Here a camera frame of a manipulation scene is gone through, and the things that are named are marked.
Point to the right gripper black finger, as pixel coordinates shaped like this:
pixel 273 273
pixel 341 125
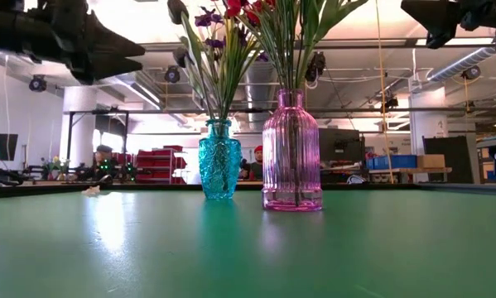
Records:
pixel 434 16

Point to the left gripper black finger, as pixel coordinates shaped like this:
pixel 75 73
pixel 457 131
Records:
pixel 111 66
pixel 111 43

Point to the dark purple artificial tulip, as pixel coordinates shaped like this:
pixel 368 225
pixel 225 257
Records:
pixel 181 56
pixel 177 10

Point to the purple artificial flower bunch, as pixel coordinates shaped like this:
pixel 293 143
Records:
pixel 214 42
pixel 208 18

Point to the red artificial flower bunch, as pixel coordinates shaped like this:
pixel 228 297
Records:
pixel 256 12
pixel 233 6

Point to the blue glass vase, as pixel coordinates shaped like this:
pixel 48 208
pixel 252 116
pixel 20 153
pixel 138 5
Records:
pixel 219 165

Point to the purple glass vase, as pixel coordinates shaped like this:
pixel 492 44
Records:
pixel 292 157

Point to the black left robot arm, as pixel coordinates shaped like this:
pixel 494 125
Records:
pixel 7 29

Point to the white pillar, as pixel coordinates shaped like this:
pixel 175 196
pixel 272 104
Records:
pixel 427 120
pixel 80 124

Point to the person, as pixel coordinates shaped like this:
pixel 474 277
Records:
pixel 103 159
pixel 256 165

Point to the background robot with green lights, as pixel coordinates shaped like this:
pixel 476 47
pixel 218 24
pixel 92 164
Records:
pixel 107 169

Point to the red bin shelf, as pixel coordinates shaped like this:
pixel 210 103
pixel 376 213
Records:
pixel 160 165

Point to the background flower bunch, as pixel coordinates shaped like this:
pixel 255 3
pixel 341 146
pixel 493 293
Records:
pixel 55 163

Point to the small white petal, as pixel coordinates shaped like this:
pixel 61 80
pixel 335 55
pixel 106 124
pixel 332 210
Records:
pixel 91 190

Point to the black monitor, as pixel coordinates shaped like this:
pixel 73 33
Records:
pixel 340 145
pixel 1 147

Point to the black panel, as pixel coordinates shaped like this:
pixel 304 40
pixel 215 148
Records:
pixel 448 159

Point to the cardboard box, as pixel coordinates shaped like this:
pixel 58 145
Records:
pixel 431 161

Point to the blue storage bins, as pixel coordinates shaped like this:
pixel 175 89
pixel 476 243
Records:
pixel 392 161

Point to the wooden workbench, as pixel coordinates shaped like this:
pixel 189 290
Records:
pixel 409 170

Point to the green table mat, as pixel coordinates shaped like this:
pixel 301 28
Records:
pixel 148 248

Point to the black metal rack frame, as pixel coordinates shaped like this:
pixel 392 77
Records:
pixel 98 111

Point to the silver ventilation duct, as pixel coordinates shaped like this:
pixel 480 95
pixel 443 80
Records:
pixel 463 64
pixel 258 99

